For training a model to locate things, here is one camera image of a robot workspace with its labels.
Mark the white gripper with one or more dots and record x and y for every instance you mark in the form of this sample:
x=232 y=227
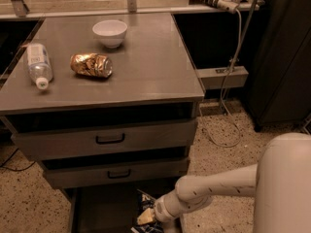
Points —
x=160 y=211

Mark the blue chip bag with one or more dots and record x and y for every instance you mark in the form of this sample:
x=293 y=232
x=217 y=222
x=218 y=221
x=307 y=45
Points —
x=146 y=201

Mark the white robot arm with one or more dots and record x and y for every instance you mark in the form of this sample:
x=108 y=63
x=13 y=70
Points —
x=280 y=183

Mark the middle grey drawer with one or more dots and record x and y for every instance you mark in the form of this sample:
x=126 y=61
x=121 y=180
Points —
x=117 y=173

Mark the grey drawer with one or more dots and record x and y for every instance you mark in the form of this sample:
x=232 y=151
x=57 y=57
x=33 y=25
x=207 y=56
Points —
x=117 y=173
x=103 y=140
x=112 y=208

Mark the bottom grey drawer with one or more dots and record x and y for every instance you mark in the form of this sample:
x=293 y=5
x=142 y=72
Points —
x=112 y=208

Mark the grey drawer cabinet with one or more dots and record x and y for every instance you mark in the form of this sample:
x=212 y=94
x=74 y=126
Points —
x=153 y=80

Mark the top grey drawer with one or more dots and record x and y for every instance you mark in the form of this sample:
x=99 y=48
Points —
x=103 y=140

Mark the crushed gold can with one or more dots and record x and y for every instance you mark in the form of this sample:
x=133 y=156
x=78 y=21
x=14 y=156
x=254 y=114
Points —
x=92 y=65

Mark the dark side cabinet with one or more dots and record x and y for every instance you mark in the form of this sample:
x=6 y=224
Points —
x=278 y=89

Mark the white ceramic bowl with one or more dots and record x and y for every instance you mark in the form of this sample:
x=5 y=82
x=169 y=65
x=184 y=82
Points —
x=110 y=33

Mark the clear plastic water bottle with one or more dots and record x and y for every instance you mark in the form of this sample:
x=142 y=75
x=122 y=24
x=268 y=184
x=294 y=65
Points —
x=38 y=65

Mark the metal frame rail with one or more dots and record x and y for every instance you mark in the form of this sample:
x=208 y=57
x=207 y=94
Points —
x=129 y=7

